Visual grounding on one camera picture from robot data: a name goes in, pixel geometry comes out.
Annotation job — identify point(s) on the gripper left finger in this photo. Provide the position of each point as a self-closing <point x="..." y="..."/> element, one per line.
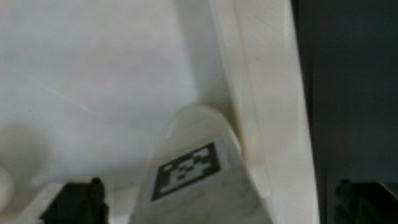
<point x="79" y="206"/>

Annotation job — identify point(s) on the white square tabletop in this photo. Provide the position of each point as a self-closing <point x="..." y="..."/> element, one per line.
<point x="110" y="63"/>

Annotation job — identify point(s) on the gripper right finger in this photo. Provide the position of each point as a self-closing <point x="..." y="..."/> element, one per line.
<point x="367" y="203"/>

